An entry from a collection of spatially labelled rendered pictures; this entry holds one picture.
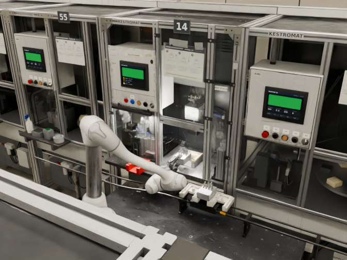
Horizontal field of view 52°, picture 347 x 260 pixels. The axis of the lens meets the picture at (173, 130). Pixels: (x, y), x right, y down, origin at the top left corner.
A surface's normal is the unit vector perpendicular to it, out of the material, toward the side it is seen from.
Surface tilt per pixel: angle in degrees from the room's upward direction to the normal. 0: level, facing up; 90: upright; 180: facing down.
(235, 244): 0
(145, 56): 90
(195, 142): 90
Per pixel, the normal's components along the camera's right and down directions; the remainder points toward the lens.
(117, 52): -0.50, 0.36
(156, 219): 0.00, -0.91
